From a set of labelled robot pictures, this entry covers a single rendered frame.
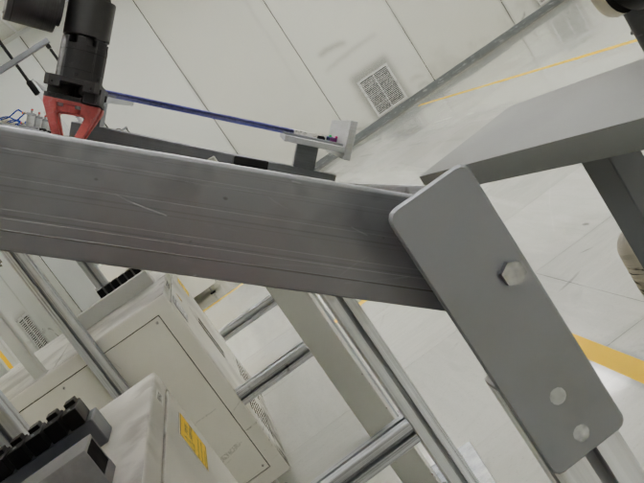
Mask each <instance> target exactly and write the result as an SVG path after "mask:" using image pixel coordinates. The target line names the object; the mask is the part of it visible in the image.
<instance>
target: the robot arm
mask: <svg viewBox="0 0 644 483"><path fill-rule="evenodd" d="M64 4H65V0H5V2H4V8H3V11H2V13H3V15H2V19H4V20H7V21H10V22H14V23H17V24H21V25H25V26H28V27H32V28H36V29H39V30H42V31H46V32H49V33H52V32H53V31H54V28H55V26H59V24H60V22H61V18H62V15H63V10H64ZM115 12H116V6H115V5H114V4H112V3H111V0H68V5H67V11H66V16H65V21H64V27H63V33H64V34H63V35H62V39H61V42H60V48H59V54H58V59H57V69H56V73H55V74H53V73H48V72H45V75H44V81H43V83H46V84H48V86H47V91H44V93H43V98H42V101H43V104H44V108H45V112H46V116H47V119H48V123H49V127H50V130H51V133H52V134H57V135H63V131H62V124H61V119H60V115H61V114H68V115H73V116H77V117H82V118H84V120H83V122H82V124H81V125H80V128H79V130H78V131H77V133H76V135H75V138H81V139H87V137H88V136H89V135H90V133H91V132H92V130H93V129H94V128H95V126H96V125H97V123H98V122H99V121H100V119H101V118H102V116H103V115H104V103H106V100H107V95H108V93H107V91H106V90H105V89H104V88H103V80H104V70H105V66H106V60H107V55H108V47H107V45H109V44H110V38H111V34H112V28H113V23H114V17H115Z"/></svg>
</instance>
